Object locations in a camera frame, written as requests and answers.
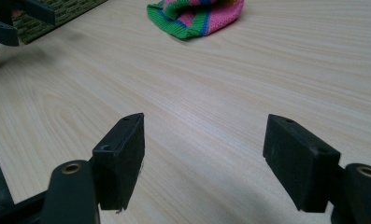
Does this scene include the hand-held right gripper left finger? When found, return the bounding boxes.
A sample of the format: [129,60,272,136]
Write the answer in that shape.
[92,112,146,212]

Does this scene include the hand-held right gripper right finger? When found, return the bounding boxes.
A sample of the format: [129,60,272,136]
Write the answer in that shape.
[262,113,342,214]

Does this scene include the green woven basket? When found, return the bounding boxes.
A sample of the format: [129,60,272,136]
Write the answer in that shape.
[12,0,108,45]

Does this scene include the striped knitted hat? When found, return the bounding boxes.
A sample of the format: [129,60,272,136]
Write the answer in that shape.
[146,0,246,40]

